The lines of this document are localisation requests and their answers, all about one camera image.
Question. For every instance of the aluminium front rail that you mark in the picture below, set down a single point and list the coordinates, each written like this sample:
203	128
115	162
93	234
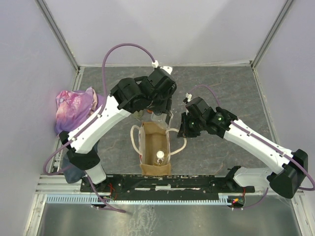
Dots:
58	185

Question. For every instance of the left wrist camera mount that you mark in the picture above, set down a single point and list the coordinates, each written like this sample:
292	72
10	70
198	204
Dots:
168	69

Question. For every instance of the right aluminium frame post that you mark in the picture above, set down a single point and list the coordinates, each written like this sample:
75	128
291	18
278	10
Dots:
272	32

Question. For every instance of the left aluminium frame post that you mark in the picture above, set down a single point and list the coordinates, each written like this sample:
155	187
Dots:
43	7

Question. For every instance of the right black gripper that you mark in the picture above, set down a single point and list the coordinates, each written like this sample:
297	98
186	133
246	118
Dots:
184	132

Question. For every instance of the burlap watermelon canvas bag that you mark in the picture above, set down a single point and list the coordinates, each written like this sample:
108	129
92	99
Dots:
146	140

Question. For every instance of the clear square bottle grey cap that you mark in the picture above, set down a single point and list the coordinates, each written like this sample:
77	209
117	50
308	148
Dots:
162	120

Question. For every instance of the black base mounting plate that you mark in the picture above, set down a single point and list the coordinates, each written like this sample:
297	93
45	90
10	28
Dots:
121	183

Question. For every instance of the dark blue towel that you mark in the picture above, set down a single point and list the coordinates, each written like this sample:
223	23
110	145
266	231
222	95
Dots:
71	172

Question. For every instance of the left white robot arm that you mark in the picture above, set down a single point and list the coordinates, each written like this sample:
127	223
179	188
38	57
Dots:
125	98

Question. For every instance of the light blue cable duct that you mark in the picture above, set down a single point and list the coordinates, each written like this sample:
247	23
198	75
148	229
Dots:
94	200

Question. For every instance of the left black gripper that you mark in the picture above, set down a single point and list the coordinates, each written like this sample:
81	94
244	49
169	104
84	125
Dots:
165	106

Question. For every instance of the green bottle white cap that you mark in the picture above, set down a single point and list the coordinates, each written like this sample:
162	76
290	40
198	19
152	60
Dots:
138	114

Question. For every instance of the aluminium frame post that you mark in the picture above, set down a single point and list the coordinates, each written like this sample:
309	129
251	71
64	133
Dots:
272	32
43	7

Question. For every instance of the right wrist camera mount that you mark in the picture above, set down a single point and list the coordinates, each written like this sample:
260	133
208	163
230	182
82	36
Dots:
188	98

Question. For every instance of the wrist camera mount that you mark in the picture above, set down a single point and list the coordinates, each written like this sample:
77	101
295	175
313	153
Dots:
188	98
168	69

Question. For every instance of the pink purple cloth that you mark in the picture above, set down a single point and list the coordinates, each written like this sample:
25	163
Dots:
74	107

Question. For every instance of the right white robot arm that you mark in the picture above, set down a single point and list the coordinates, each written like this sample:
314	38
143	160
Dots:
285	169

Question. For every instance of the clear yellow bottle white cap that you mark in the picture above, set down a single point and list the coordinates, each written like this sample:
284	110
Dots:
160	156

